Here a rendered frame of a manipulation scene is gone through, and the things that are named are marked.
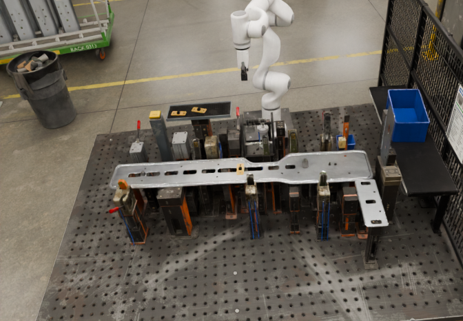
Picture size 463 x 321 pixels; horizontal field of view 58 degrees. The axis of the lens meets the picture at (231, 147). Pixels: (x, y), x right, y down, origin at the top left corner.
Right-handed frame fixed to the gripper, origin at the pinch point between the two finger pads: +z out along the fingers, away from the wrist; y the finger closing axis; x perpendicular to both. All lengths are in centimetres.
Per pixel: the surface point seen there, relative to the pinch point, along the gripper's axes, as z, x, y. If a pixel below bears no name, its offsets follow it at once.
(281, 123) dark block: 31.6, 17.6, 0.4
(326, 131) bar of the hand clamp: 33, 41, 7
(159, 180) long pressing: 45, -48, 29
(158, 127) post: 36, -53, -6
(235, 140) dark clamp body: 37.2, -7.4, 7.2
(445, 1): 70, 184, -245
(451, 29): 88, 186, -220
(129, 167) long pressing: 45, -67, 18
